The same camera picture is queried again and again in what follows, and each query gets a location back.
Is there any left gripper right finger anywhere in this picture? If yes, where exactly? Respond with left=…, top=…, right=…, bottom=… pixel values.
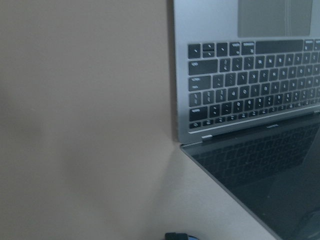
left=178, top=233, right=198, bottom=240

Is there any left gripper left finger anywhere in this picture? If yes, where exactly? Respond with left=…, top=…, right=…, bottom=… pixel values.
left=164, top=232, right=178, bottom=240

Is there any grey laptop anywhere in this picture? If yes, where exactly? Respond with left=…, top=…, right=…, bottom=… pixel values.
left=173, top=0, right=320, bottom=240

